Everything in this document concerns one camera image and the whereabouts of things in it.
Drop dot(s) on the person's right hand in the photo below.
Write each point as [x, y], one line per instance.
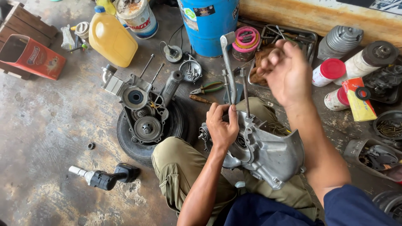
[290, 78]

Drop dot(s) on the person's left hand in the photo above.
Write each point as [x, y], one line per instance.
[221, 128]

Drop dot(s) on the person's right fingers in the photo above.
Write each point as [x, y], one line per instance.
[274, 58]

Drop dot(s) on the silver engine crankcase half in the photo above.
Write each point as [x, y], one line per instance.
[270, 153]

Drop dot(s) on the brown rag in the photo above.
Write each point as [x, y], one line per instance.
[259, 56]

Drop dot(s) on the metal tray with tools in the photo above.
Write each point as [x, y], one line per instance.
[298, 42]

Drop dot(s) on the pink lidded round container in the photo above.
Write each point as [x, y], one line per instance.
[245, 44]

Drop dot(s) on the silver kick start lever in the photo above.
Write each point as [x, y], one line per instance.
[228, 62]

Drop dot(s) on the long steel stud bolt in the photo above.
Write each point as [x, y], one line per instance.
[245, 94]
[225, 84]

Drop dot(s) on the dark grey flat block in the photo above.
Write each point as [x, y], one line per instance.
[240, 92]

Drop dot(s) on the white jar with red lid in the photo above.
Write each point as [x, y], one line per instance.
[336, 99]
[328, 72]

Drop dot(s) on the silver finned engine cylinder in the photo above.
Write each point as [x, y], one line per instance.
[340, 42]

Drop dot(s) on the blue plastic drum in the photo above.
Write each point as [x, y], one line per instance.
[209, 28]

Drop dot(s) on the white cylindrical can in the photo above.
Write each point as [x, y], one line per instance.
[356, 66]

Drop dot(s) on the round metal cover with parts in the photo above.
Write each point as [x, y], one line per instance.
[190, 70]

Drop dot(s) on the yellow and red packet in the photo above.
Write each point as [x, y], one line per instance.
[361, 110]

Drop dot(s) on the dark round clutch rotor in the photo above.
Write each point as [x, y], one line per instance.
[381, 52]

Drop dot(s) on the black tray with engine part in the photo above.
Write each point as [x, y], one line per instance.
[384, 83]

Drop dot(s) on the black rubber tyre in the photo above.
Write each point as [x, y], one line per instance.
[176, 125]

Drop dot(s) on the black bowl with screws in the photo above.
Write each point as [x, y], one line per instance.
[389, 127]

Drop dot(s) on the grey bin with parts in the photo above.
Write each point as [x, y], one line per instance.
[373, 157]

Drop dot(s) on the engine crankcase with gears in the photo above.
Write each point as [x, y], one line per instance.
[138, 97]

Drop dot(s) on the white paint can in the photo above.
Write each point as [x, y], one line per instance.
[138, 17]

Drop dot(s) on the person's olive trousers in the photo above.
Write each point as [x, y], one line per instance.
[179, 169]

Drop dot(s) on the yellow plastic jug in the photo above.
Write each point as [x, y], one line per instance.
[111, 39]

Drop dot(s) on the person's navy shirt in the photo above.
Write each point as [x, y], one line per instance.
[351, 207]

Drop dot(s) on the yellow plastic bottle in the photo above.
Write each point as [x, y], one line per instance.
[106, 6]

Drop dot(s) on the black wheel rim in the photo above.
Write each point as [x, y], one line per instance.
[389, 202]

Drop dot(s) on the green tipped screwdriver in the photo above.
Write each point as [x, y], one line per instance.
[78, 48]

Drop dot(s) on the small round bearing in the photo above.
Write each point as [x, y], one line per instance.
[91, 146]

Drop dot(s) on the clear plastic bag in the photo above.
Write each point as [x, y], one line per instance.
[67, 39]

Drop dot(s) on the red cardboard carton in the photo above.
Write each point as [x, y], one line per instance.
[37, 59]

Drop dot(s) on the wooden crate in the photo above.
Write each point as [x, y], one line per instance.
[30, 23]

